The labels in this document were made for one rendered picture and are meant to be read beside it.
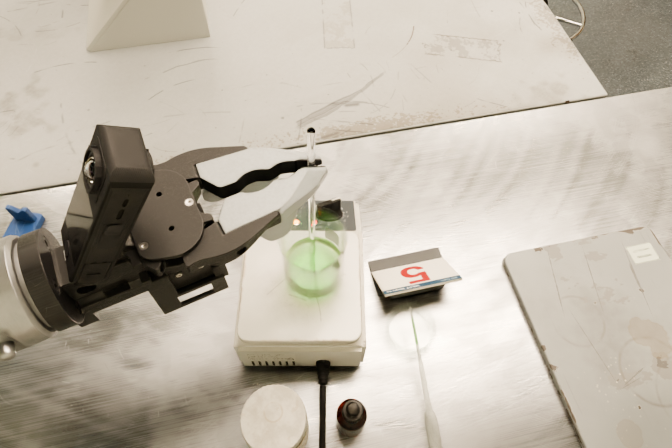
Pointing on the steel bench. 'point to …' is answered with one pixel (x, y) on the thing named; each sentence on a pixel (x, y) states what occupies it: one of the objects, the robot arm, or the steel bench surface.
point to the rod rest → (23, 221)
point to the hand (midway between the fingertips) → (308, 164)
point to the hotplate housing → (279, 356)
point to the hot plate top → (321, 321)
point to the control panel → (348, 214)
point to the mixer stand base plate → (604, 332)
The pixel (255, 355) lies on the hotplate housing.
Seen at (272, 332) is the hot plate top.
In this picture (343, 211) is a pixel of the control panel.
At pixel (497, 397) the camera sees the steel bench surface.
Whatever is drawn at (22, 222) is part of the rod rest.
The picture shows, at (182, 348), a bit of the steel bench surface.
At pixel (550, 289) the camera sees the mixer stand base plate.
